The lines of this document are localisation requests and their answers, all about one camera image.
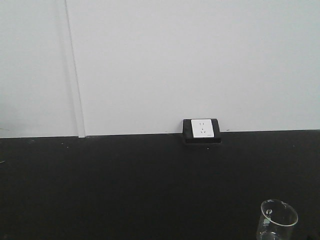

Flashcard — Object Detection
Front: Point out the black socket housing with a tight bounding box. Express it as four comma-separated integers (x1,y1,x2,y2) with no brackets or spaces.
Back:
182,118,222,144

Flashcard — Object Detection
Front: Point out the clear glass beaker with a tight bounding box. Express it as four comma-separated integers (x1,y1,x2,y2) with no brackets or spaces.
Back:
256,199,299,240

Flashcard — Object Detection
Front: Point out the white wall power socket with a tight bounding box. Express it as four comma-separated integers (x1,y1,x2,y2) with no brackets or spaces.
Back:
191,119,215,138

